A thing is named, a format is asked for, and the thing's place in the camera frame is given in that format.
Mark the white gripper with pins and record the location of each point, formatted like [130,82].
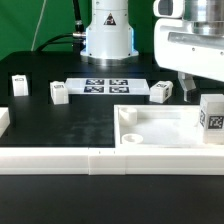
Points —
[189,38]

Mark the white square tabletop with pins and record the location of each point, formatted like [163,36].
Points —
[159,126]

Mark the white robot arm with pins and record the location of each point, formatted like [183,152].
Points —
[109,37]

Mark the white U-shaped obstacle fence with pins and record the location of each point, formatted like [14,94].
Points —
[131,159]

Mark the white marker base plate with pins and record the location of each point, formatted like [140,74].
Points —
[106,86]

